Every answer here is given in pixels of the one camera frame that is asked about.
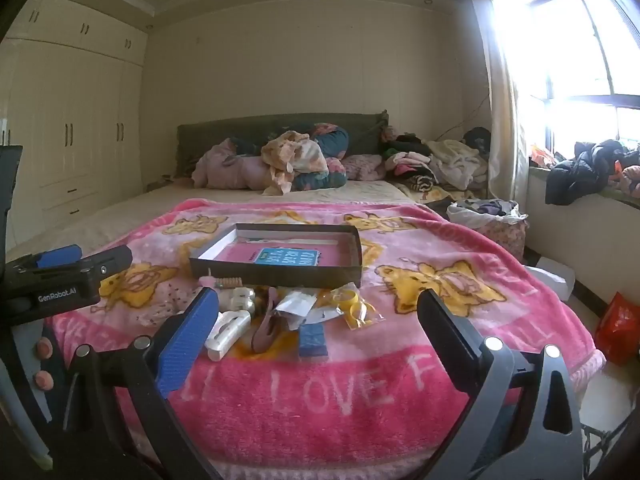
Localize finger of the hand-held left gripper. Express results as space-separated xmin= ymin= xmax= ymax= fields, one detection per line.
xmin=75 ymin=246 xmax=134 ymax=288
xmin=10 ymin=244 xmax=84 ymax=275

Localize dark cardboard box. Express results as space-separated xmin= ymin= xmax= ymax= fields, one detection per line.
xmin=189 ymin=223 xmax=362 ymax=290

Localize red plastic bag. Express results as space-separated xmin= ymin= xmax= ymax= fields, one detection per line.
xmin=593 ymin=292 xmax=640 ymax=367

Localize cream floral cloth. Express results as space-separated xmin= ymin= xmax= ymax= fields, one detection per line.
xmin=260 ymin=130 xmax=329 ymax=197

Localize clear hair claw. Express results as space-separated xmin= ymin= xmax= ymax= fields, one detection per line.
xmin=221 ymin=287 xmax=257 ymax=312

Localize white box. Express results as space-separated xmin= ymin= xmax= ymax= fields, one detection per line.
xmin=525 ymin=256 xmax=577 ymax=302

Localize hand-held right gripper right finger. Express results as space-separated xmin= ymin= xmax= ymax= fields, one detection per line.
xmin=416 ymin=289 xmax=587 ymax=480

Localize cream built-in wardrobe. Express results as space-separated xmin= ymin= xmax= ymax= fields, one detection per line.
xmin=0 ymin=0 xmax=151 ymax=261

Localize black jacket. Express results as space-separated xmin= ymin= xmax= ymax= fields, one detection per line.
xmin=544 ymin=138 xmax=627 ymax=206

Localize clear plastic packet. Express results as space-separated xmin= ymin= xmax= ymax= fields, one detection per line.
xmin=274 ymin=289 xmax=322 ymax=332

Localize pink printed blanket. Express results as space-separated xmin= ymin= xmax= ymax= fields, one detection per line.
xmin=45 ymin=199 xmax=607 ymax=480

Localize cream curtain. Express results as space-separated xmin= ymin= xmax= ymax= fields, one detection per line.
xmin=466 ymin=0 xmax=532 ymax=207

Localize pink pillow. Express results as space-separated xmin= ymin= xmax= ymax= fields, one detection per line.
xmin=342 ymin=154 xmax=389 ymax=182

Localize white hair clip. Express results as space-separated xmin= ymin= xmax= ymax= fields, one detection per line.
xmin=205 ymin=310 xmax=251 ymax=362

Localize clear bag of yellow rings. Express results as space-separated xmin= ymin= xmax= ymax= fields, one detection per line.
xmin=320 ymin=284 xmax=387 ymax=332

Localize pile of clothes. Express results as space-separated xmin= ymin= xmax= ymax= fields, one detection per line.
xmin=382 ymin=127 xmax=494 ymax=197

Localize teal floral quilt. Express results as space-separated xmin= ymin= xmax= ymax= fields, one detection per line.
xmin=289 ymin=122 xmax=351 ymax=192

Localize brown hair claw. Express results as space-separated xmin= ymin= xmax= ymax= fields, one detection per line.
xmin=249 ymin=287 xmax=282 ymax=357

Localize laundry bag with clothes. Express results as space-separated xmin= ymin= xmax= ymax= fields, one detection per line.
xmin=446 ymin=198 xmax=530 ymax=262

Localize lilac bedding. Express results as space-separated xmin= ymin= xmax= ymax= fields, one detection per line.
xmin=192 ymin=138 xmax=281 ymax=192

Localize orange clothes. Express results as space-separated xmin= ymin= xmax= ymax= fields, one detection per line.
xmin=530 ymin=142 xmax=557 ymax=169

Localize small blue box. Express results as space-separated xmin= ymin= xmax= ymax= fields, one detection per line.
xmin=298 ymin=323 xmax=330 ymax=361

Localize bed with cream sheet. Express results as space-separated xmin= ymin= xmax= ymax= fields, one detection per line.
xmin=7 ymin=179 xmax=417 ymax=263

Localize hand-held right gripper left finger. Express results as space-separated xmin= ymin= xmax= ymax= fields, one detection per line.
xmin=47 ymin=286 xmax=221 ymax=480

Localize window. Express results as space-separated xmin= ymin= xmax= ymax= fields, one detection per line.
xmin=487 ymin=0 xmax=640 ymax=162

